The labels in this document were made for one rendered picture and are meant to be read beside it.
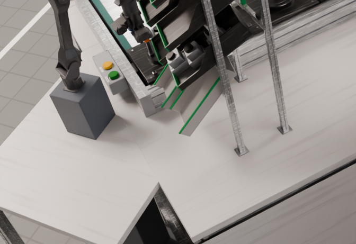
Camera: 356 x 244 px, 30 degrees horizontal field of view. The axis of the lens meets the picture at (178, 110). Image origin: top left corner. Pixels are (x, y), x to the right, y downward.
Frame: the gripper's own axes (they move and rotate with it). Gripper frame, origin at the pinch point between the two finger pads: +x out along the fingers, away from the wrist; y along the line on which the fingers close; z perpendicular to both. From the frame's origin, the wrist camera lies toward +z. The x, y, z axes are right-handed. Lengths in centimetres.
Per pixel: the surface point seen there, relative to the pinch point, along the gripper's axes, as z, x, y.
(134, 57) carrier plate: 3.4, 12.6, -5.3
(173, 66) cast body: 0.4, -14.1, 41.4
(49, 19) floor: 19, 110, -210
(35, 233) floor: 76, 110, -33
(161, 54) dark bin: 0.0, -9.9, 28.2
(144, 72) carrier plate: 3.4, 12.6, 5.5
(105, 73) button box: 16.4, 13.7, -4.9
